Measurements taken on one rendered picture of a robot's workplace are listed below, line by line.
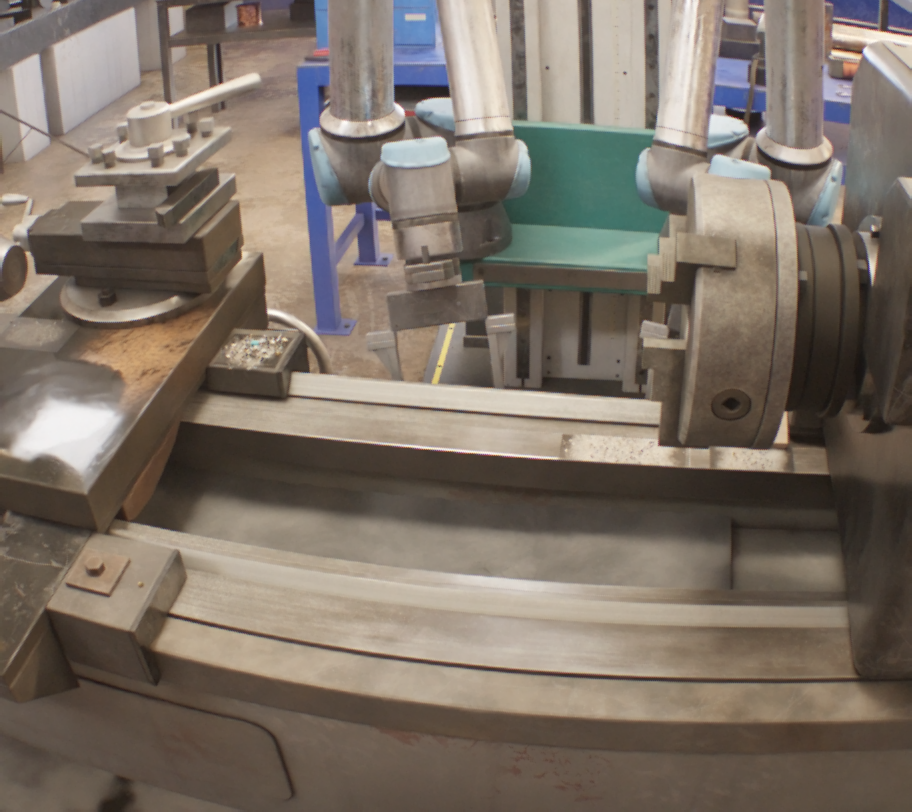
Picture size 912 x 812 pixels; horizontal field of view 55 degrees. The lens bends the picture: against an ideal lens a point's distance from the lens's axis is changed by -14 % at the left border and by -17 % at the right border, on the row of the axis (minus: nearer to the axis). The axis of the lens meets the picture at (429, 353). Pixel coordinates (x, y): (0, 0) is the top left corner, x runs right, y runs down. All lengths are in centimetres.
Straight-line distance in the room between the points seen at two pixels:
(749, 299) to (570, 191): 118
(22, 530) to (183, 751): 32
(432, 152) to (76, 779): 103
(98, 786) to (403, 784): 52
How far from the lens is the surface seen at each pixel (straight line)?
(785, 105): 166
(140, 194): 128
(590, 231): 195
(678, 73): 150
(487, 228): 184
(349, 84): 168
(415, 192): 134
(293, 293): 334
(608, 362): 221
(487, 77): 150
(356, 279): 339
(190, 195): 124
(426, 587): 95
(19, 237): 146
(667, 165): 148
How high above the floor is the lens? 152
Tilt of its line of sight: 31 degrees down
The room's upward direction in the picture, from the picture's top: 3 degrees counter-clockwise
